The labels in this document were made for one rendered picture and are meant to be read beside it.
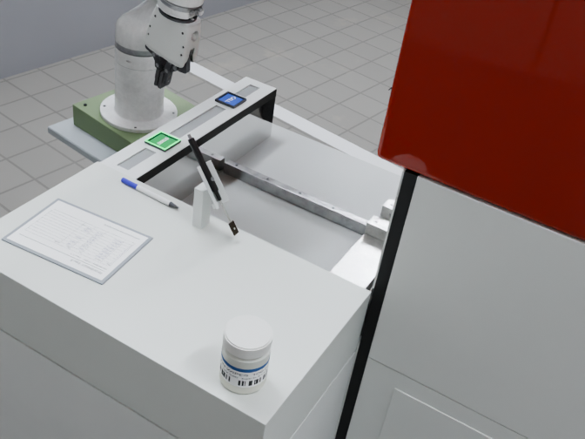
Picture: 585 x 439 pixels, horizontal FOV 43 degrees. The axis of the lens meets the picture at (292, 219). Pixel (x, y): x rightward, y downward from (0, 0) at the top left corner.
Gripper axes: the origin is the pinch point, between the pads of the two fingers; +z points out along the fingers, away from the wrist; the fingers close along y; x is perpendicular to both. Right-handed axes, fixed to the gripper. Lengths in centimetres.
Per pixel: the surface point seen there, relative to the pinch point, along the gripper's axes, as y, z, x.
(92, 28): 159, 135, -174
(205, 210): -26.8, 5.8, 18.7
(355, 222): -46, 18, -17
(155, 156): -5.8, 14.6, 5.4
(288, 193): -29.0, 21.7, -16.9
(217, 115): -5.2, 14.7, -17.9
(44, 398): -22, 38, 50
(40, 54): 162, 142, -141
